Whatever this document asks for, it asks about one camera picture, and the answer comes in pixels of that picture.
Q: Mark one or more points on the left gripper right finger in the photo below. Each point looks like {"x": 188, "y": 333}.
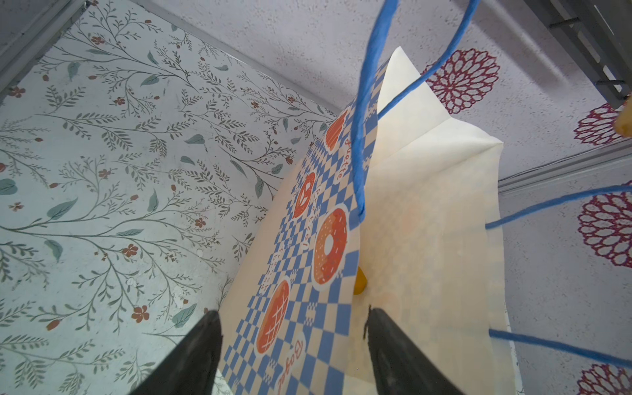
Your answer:
{"x": 399, "y": 366}

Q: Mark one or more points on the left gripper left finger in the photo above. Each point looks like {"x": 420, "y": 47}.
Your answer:
{"x": 191, "y": 367}

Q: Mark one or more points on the long brown fake loaf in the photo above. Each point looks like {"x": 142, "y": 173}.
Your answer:
{"x": 360, "y": 282}

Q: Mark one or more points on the checkered paper bread bag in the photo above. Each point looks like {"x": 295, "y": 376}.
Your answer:
{"x": 409, "y": 194}

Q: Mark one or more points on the yellow braided fake bread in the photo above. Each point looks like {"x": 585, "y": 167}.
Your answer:
{"x": 623, "y": 123}

